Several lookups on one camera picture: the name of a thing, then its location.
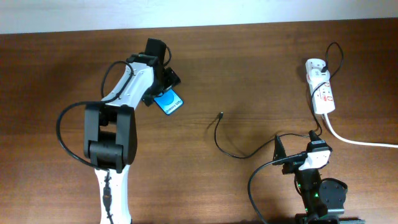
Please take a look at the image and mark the white USB charger plug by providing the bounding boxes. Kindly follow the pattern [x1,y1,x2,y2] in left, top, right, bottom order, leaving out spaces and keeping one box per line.
[307,68,330,85]

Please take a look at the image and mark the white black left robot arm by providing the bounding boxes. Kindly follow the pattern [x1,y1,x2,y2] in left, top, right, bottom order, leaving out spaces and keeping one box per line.
[83,39,182,223]

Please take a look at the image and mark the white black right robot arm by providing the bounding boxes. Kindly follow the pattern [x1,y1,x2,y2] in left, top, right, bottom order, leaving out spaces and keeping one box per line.
[272,131,366,224]

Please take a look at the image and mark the white power strip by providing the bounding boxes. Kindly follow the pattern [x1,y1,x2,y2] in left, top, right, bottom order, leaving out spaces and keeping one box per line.
[305,58,335,114]

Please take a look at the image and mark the white power strip cord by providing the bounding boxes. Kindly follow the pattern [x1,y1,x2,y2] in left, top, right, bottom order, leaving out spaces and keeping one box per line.
[322,113,398,149]

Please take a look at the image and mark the blue smartphone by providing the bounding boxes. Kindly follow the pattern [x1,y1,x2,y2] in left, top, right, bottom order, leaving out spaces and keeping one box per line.
[154,90,184,116]

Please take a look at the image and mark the black USB charging cable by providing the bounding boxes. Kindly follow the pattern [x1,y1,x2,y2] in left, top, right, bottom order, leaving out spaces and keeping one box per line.
[213,42,345,159]

